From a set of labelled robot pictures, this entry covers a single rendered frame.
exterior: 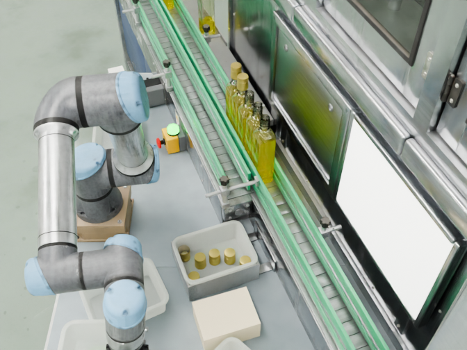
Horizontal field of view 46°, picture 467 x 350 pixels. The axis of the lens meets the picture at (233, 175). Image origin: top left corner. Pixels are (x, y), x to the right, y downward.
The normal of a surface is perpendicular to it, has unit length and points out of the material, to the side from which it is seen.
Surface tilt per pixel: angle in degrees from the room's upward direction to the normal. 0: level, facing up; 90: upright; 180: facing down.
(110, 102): 57
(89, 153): 8
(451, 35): 90
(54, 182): 17
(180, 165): 0
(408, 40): 90
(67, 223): 48
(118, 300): 7
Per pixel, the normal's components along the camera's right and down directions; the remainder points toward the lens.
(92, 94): 0.09, -0.08
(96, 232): 0.00, 0.74
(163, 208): 0.00, -0.67
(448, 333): -0.94, 0.26
